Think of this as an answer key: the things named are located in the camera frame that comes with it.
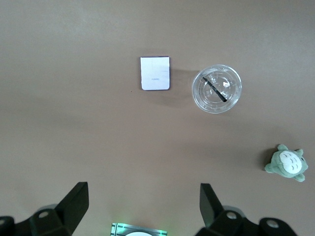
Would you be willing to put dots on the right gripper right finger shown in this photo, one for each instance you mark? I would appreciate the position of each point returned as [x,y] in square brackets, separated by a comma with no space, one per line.
[214,216]

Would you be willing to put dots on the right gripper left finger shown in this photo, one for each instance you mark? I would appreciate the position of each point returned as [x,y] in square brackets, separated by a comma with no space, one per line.
[71,209]

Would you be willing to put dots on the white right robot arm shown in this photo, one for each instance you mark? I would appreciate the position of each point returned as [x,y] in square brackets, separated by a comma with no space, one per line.
[139,234]

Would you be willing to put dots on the grey-green Totoro plush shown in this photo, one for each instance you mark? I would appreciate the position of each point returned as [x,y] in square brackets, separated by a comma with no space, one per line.
[288,162]

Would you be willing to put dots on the brown table cover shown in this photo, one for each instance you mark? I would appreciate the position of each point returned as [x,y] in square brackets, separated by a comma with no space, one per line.
[73,98]

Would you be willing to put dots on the clear plastic lidded cup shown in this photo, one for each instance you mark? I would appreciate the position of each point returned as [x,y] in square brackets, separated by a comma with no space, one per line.
[229,103]

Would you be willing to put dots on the black drinking straw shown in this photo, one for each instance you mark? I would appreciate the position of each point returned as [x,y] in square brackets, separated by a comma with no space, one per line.
[214,89]

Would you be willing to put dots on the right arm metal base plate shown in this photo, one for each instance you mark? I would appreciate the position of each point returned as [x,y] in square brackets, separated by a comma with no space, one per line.
[118,229]

